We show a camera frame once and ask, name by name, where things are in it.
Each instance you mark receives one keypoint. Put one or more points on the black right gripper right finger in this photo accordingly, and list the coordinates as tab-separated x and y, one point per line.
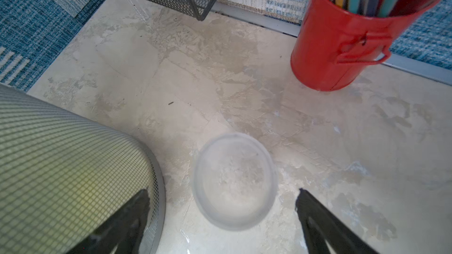
324	231

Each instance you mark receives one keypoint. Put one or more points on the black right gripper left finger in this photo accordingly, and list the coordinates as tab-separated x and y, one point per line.
121	233

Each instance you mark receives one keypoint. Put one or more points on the grey bin with yellow bag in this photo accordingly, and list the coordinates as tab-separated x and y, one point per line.
63	176

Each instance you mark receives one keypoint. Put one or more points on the small plastic jar with rice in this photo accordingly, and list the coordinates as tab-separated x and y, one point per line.
234	181

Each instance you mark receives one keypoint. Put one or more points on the red cup with utensils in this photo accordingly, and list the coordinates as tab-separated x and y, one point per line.
334	45

